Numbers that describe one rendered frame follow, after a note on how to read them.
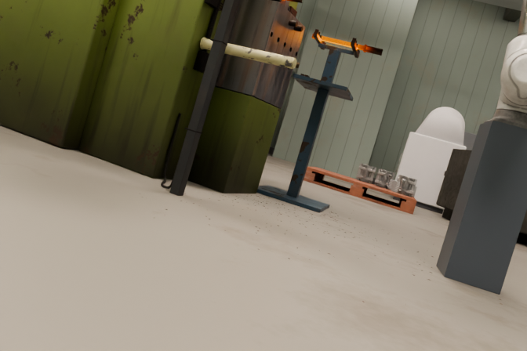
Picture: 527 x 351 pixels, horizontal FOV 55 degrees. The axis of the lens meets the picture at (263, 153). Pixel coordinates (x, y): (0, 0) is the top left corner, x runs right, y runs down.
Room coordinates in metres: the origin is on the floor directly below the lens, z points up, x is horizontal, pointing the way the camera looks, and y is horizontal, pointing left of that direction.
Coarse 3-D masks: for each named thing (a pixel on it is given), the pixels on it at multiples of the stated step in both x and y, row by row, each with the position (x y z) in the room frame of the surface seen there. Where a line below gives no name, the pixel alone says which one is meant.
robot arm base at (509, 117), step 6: (498, 114) 1.90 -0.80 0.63; (504, 114) 1.87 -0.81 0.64; (510, 114) 1.86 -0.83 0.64; (516, 114) 1.85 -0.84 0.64; (522, 114) 1.84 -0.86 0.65; (498, 120) 1.84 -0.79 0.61; (504, 120) 1.84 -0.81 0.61; (510, 120) 1.84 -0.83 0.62; (516, 120) 1.84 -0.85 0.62; (522, 120) 1.84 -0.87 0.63; (522, 126) 1.83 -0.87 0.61
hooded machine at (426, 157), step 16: (432, 112) 6.12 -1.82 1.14; (448, 112) 6.06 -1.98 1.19; (432, 128) 6.09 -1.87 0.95; (448, 128) 6.04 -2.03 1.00; (464, 128) 6.03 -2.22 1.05; (416, 144) 6.09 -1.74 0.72; (432, 144) 6.04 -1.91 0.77; (448, 144) 5.99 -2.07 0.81; (416, 160) 6.07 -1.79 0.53; (432, 160) 6.02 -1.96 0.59; (448, 160) 5.98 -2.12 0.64; (416, 176) 6.06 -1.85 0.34; (432, 176) 6.01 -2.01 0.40; (416, 192) 6.04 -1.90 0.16; (432, 192) 6.00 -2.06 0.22; (432, 208) 6.02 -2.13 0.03
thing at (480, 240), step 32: (480, 128) 2.00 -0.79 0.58; (512, 128) 1.82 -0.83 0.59; (480, 160) 1.84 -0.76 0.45; (512, 160) 1.82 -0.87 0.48; (480, 192) 1.83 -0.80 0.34; (512, 192) 1.81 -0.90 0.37; (480, 224) 1.82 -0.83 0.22; (512, 224) 1.80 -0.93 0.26; (448, 256) 1.87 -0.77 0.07; (480, 256) 1.82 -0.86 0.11
